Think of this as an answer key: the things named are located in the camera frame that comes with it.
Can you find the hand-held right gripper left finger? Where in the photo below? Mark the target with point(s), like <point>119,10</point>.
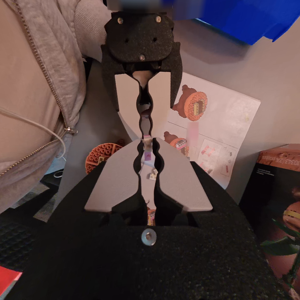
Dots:
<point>112,187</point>

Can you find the person's left forearm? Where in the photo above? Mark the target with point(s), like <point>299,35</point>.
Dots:
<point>91,28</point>

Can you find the blue plastic bin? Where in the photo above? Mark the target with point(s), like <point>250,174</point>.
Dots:
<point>243,18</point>

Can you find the grey desk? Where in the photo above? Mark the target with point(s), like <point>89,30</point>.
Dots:
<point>225,65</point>

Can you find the pink brick plate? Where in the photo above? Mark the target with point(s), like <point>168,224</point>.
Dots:
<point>147,143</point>
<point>192,133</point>

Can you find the round orange lego pot build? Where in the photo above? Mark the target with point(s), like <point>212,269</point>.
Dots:
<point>101,157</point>

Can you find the small white brick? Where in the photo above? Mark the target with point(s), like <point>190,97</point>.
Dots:
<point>153,175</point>

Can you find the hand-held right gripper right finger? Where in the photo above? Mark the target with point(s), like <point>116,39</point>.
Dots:
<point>185,187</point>

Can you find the dark building set box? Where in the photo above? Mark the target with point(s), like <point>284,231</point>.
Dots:
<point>276,211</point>

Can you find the open building instruction booklet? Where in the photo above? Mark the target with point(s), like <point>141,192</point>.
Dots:
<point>225,108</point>

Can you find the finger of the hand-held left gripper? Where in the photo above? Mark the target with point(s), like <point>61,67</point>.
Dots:
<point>126,93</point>
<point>161,93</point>

